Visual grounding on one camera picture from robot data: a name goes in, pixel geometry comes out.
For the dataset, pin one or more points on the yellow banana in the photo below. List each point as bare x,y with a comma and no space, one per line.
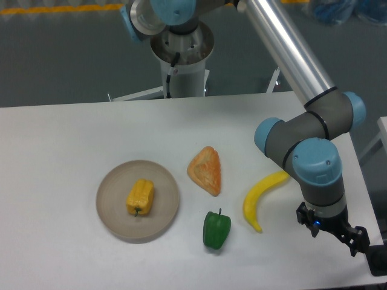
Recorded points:
249,207

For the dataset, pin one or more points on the orange pepper slice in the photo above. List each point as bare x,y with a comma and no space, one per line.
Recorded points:
205,170

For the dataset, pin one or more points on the green bell pepper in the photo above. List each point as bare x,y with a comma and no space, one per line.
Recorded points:
216,228

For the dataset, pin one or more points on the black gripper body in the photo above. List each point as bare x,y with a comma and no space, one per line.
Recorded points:
332,219

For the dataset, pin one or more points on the white frame leg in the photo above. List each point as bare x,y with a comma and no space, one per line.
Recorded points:
274,84

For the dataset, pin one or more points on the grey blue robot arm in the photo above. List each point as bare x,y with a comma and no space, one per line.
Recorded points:
303,146

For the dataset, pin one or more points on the yellow bell pepper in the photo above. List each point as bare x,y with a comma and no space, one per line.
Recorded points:
140,198

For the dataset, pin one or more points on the white base frame bar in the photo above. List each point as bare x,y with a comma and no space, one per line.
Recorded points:
149,94

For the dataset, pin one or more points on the blue plastic bag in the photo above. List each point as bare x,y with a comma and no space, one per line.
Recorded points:
338,12

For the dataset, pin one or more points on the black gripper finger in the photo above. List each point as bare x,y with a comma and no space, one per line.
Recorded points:
306,217
356,239

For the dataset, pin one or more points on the black device at table edge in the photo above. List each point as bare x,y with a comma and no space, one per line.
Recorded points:
376,259

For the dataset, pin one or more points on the beige round plate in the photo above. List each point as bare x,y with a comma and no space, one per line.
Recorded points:
115,188

